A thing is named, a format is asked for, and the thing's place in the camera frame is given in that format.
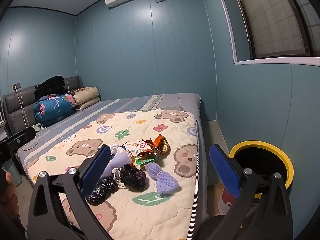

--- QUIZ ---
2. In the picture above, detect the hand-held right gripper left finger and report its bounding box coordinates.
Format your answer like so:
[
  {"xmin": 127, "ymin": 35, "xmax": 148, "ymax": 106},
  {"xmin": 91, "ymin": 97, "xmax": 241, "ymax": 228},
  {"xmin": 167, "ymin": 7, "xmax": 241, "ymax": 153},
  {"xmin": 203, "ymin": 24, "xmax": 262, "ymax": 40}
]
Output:
[{"xmin": 27, "ymin": 144, "xmax": 118, "ymax": 240}]

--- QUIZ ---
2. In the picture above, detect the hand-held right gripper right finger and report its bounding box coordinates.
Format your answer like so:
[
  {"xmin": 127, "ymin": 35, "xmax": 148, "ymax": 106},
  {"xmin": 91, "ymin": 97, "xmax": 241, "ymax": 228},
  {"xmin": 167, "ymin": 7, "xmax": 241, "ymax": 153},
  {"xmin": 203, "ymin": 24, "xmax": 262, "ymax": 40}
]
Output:
[{"xmin": 209, "ymin": 144, "xmax": 293, "ymax": 240}]

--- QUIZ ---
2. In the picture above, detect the orange snack wrapper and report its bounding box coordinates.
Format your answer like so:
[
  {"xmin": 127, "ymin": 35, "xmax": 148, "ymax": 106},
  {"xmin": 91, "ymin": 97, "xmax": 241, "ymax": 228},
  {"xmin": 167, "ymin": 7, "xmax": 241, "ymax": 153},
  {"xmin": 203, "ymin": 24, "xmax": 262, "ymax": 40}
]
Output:
[{"xmin": 142, "ymin": 134, "xmax": 171, "ymax": 157}]

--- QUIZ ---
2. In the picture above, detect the person's left hand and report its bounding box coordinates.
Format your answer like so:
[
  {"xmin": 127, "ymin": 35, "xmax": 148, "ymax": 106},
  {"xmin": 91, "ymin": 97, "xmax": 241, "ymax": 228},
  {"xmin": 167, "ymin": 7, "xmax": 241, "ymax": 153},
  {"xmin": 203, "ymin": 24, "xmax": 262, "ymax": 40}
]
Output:
[{"xmin": 2, "ymin": 171, "xmax": 19, "ymax": 207}]

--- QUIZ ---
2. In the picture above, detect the black crumpled plastic bag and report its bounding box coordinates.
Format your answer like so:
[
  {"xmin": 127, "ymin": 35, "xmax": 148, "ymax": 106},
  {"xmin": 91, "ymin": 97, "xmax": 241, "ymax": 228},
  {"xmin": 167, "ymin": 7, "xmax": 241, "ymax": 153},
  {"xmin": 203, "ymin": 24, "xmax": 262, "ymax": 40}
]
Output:
[
  {"xmin": 85, "ymin": 175, "xmax": 116, "ymax": 206},
  {"xmin": 119, "ymin": 164, "xmax": 147, "ymax": 191}
]

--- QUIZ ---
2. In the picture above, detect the purple foam fruit net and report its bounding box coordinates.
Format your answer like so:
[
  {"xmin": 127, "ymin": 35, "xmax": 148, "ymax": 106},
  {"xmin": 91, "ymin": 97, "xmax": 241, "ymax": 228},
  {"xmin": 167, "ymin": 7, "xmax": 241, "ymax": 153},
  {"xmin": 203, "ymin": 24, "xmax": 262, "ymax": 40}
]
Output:
[
  {"xmin": 145, "ymin": 162, "xmax": 180, "ymax": 196},
  {"xmin": 104, "ymin": 146, "xmax": 133, "ymax": 178}
]

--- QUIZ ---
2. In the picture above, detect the blue white plush toy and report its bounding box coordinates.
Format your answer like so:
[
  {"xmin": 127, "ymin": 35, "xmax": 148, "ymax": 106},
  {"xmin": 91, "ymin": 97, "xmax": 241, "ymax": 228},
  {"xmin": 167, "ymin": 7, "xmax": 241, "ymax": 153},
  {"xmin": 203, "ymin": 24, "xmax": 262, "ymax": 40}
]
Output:
[{"xmin": 110, "ymin": 144, "xmax": 128, "ymax": 155}]

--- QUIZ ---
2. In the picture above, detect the teal plastic bucket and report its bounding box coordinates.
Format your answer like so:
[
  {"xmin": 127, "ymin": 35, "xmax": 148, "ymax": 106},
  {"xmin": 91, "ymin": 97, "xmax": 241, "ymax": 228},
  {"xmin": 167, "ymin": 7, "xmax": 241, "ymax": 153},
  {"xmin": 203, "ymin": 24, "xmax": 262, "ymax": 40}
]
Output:
[{"xmin": 2, "ymin": 159, "xmax": 22, "ymax": 187}]

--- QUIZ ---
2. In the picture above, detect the red printed floor mat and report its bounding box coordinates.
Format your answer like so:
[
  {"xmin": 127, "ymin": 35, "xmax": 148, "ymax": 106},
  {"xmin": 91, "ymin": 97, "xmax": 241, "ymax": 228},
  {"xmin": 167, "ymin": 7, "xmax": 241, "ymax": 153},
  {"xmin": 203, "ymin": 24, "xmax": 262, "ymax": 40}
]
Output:
[{"xmin": 216, "ymin": 182, "xmax": 238, "ymax": 217}]

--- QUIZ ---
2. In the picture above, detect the grey padded headboard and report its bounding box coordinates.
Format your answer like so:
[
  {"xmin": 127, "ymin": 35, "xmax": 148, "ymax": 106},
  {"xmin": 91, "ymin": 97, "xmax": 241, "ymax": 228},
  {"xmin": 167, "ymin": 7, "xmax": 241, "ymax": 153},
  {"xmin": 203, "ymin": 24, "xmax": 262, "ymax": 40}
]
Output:
[{"xmin": 2, "ymin": 76, "xmax": 83, "ymax": 140}]

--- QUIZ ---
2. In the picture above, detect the blue floral folded quilt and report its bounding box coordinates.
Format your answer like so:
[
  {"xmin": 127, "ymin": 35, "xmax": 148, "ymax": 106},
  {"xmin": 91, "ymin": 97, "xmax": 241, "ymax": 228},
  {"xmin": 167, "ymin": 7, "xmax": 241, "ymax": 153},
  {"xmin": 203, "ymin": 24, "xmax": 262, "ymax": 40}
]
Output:
[{"xmin": 33, "ymin": 93, "xmax": 77, "ymax": 127}]

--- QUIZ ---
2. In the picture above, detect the green orange toy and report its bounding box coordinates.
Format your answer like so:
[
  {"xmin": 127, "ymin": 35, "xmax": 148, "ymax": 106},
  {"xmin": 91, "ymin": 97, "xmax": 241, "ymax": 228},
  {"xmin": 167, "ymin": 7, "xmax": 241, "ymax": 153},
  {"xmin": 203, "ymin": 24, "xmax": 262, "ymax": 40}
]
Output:
[{"xmin": 134, "ymin": 155, "xmax": 159, "ymax": 168}]

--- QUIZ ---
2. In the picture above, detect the black folded clothing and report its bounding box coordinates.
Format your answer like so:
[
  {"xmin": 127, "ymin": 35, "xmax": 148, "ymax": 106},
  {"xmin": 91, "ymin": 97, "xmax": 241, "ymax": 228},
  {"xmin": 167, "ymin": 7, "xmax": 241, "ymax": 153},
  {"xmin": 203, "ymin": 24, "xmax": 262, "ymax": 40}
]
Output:
[{"xmin": 34, "ymin": 75, "xmax": 70, "ymax": 101}]

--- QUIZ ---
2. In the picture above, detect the bear printed cream blanket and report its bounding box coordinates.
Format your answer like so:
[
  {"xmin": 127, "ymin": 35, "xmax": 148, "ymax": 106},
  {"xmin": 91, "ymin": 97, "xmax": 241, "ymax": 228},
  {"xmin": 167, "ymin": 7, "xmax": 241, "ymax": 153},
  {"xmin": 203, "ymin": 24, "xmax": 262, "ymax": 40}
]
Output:
[{"xmin": 25, "ymin": 109, "xmax": 200, "ymax": 240}]

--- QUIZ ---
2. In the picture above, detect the beige folded quilt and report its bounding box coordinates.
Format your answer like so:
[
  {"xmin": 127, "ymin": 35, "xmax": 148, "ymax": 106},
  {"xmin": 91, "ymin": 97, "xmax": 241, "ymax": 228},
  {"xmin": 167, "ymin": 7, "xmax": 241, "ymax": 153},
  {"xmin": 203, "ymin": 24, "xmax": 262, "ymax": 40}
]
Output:
[{"xmin": 73, "ymin": 87, "xmax": 100, "ymax": 111}]

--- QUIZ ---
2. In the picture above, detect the white charging cable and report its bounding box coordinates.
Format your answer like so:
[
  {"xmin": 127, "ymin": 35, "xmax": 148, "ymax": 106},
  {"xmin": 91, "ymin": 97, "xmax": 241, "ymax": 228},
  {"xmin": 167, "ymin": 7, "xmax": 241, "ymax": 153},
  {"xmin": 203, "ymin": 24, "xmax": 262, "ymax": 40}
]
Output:
[{"xmin": 14, "ymin": 87, "xmax": 48, "ymax": 152}]

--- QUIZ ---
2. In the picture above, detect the window with white frame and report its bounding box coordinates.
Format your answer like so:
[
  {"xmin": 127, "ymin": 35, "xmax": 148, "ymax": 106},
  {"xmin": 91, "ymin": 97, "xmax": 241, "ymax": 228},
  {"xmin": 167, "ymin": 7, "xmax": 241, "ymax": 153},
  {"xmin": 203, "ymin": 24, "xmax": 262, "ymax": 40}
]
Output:
[{"xmin": 215, "ymin": 0, "xmax": 320, "ymax": 66}]

